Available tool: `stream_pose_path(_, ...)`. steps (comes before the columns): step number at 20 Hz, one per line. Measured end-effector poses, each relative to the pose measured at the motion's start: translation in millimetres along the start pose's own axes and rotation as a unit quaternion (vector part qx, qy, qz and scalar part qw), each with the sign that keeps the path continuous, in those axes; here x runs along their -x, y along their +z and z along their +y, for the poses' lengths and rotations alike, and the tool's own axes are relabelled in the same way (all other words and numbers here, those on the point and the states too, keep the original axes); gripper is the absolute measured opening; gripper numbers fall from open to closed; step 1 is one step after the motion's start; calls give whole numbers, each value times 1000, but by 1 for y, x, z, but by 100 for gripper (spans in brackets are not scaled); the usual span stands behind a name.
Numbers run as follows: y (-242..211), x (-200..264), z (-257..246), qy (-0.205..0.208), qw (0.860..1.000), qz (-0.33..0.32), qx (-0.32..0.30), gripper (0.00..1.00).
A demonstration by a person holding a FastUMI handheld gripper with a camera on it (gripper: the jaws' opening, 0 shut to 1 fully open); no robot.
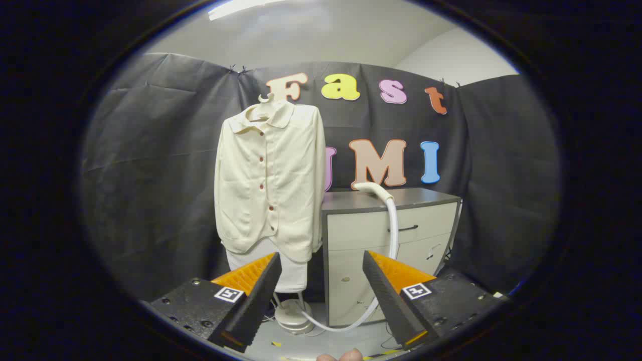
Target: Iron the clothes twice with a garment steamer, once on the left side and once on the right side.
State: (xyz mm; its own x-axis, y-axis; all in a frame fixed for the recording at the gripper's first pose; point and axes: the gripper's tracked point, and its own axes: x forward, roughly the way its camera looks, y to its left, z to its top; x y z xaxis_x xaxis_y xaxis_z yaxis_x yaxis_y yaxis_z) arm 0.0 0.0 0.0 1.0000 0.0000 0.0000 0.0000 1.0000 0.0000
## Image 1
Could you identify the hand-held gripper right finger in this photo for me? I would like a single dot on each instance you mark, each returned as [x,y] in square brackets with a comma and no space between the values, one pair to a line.
[386,296]

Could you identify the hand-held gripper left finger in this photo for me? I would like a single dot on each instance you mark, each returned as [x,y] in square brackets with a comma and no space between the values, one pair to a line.
[261,301]

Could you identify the round white garment steamer base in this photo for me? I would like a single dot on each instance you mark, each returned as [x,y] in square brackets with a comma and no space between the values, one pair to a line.
[293,316]

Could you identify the cream button-up shirt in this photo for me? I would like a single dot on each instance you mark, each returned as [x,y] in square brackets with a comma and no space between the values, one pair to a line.
[291,190]

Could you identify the grey and white cabinet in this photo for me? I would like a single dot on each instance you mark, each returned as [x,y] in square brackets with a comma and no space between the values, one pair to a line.
[361,230]

